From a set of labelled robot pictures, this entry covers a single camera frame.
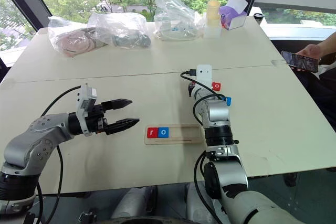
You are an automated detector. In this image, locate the person's bare hand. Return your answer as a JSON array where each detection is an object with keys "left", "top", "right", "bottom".
[{"left": 291, "top": 44, "right": 324, "bottom": 73}]

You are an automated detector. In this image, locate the red letter block r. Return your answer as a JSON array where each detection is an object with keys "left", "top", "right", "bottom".
[{"left": 146, "top": 127, "right": 159, "bottom": 140}]

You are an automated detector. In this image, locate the dark shoe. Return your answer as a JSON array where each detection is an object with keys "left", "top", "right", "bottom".
[{"left": 282, "top": 172, "right": 299, "bottom": 188}]

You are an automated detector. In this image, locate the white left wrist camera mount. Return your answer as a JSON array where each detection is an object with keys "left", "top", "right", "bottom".
[{"left": 75, "top": 83, "right": 97, "bottom": 137}]

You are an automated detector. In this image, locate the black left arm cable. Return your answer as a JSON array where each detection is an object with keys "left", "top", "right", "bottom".
[{"left": 35, "top": 85, "right": 82, "bottom": 224}]

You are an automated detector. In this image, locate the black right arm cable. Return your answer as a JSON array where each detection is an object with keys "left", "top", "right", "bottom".
[{"left": 180, "top": 69, "right": 227, "bottom": 127}]

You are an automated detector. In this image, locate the person's dark clothed body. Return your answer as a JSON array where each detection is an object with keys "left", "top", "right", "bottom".
[{"left": 296, "top": 53, "right": 336, "bottom": 130}]

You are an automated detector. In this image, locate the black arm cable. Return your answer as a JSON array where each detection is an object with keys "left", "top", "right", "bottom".
[
  {"left": 180, "top": 69, "right": 227, "bottom": 127},
  {"left": 35, "top": 85, "right": 82, "bottom": 224}
]

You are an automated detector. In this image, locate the tall clear plastic bag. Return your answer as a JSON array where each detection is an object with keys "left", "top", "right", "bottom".
[{"left": 153, "top": 0, "right": 206, "bottom": 42}]

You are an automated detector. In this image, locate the purple and white carton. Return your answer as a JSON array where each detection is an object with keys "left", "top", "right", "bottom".
[{"left": 218, "top": 0, "right": 249, "bottom": 31}]

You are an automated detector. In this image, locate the long wooden letter tray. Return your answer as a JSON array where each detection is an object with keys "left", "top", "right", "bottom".
[{"left": 144, "top": 124, "right": 204, "bottom": 146}]

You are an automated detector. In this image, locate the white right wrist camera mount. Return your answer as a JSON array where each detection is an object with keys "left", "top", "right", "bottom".
[{"left": 196, "top": 64, "right": 213, "bottom": 89}]

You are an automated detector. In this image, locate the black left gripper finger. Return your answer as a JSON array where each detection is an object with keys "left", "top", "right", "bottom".
[
  {"left": 106, "top": 118, "right": 140, "bottom": 136},
  {"left": 101, "top": 98, "right": 133, "bottom": 111}
]

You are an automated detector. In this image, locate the plastic bag with pink items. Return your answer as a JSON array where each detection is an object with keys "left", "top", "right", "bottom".
[{"left": 47, "top": 16, "right": 107, "bottom": 58}]

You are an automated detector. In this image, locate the blue letter block o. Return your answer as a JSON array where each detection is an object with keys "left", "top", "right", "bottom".
[{"left": 157, "top": 127, "right": 170, "bottom": 139}]

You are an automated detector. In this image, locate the grey rounded robot leg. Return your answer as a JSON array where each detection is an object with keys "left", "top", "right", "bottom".
[{"left": 109, "top": 185, "right": 159, "bottom": 220}]

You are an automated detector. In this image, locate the plastic bag with grey items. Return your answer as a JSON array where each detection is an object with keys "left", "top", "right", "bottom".
[{"left": 87, "top": 12, "right": 152, "bottom": 50}]

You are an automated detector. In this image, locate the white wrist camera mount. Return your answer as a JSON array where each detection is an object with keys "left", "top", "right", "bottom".
[
  {"left": 75, "top": 83, "right": 97, "bottom": 137},
  {"left": 196, "top": 64, "right": 213, "bottom": 89}
]

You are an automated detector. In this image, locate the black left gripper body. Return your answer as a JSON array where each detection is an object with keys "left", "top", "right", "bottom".
[{"left": 86, "top": 102, "right": 110, "bottom": 136}]

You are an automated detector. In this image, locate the black smartphone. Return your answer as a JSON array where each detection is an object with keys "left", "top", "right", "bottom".
[{"left": 280, "top": 50, "right": 320, "bottom": 73}]

